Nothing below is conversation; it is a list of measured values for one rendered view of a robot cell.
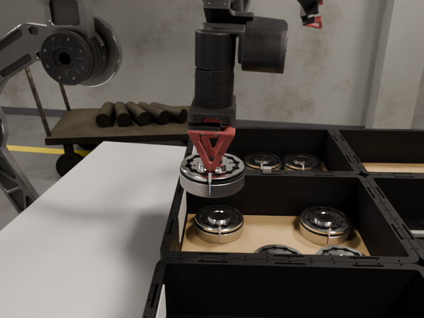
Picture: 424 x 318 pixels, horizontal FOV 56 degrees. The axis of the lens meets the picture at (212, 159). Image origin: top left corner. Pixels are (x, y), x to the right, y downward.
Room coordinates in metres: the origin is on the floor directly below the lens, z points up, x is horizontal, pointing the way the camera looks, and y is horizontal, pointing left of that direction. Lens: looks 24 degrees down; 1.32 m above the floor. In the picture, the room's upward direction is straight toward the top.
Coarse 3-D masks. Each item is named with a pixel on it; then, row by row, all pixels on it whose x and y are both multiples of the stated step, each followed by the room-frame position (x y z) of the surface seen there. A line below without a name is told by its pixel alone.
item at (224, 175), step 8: (184, 160) 0.59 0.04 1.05; (192, 160) 0.60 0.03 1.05; (232, 160) 0.59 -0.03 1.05; (240, 160) 0.59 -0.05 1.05; (184, 168) 0.56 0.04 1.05; (192, 168) 0.56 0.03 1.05; (200, 168) 0.56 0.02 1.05; (232, 168) 0.56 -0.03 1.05; (240, 168) 0.56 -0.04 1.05; (192, 176) 0.54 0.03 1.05; (200, 176) 0.54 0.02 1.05; (208, 176) 0.54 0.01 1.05; (216, 176) 0.54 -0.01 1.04; (224, 176) 0.54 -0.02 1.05; (232, 176) 0.54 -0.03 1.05
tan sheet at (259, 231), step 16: (192, 224) 0.74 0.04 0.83; (256, 224) 0.74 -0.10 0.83; (272, 224) 0.74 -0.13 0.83; (288, 224) 0.74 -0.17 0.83; (352, 224) 0.74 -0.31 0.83; (192, 240) 0.68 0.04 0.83; (240, 240) 0.68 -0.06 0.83; (256, 240) 0.68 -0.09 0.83; (272, 240) 0.68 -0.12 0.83; (288, 240) 0.68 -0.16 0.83; (304, 240) 0.68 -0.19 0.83; (352, 240) 0.68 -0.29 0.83
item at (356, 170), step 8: (240, 128) 1.08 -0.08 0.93; (248, 128) 1.08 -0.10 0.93; (256, 128) 1.08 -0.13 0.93; (264, 128) 1.08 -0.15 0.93; (272, 128) 1.08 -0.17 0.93; (280, 128) 1.08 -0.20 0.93; (288, 128) 1.08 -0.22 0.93; (296, 128) 1.08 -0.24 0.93; (304, 128) 1.08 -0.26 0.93; (312, 128) 1.08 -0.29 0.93; (320, 128) 1.08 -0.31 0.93; (336, 136) 1.01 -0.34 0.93; (192, 144) 0.95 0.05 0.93; (336, 144) 0.96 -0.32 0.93; (344, 152) 0.90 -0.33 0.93; (352, 160) 0.85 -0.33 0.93; (352, 168) 0.81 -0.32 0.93
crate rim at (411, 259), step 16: (256, 176) 0.78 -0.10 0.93; (272, 176) 0.77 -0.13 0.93; (288, 176) 0.77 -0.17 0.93; (304, 176) 0.77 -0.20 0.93; (320, 176) 0.77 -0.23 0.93; (336, 176) 0.77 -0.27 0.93; (352, 176) 0.77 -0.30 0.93; (176, 192) 0.70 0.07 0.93; (368, 192) 0.70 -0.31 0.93; (176, 208) 0.64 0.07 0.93; (384, 208) 0.64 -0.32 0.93; (400, 240) 0.54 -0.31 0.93; (160, 256) 0.51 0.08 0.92; (176, 256) 0.50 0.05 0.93; (192, 256) 0.50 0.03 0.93; (208, 256) 0.50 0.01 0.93; (224, 256) 0.50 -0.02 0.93; (240, 256) 0.50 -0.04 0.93; (256, 256) 0.50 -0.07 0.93; (272, 256) 0.50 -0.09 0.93; (288, 256) 0.50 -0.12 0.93; (304, 256) 0.50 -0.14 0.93; (320, 256) 0.50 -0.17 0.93; (336, 256) 0.50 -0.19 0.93; (352, 256) 0.50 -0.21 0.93; (368, 256) 0.50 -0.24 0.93; (384, 256) 0.50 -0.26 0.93; (416, 256) 0.50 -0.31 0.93
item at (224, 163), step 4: (208, 156) 0.60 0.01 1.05; (212, 156) 0.60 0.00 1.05; (200, 160) 0.58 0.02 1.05; (212, 160) 0.59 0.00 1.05; (224, 160) 0.58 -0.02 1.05; (200, 164) 0.57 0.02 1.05; (220, 164) 0.57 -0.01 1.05; (224, 164) 0.57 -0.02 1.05; (204, 168) 0.56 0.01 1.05; (216, 168) 0.56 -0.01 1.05; (220, 168) 0.56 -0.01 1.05; (224, 168) 0.56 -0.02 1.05
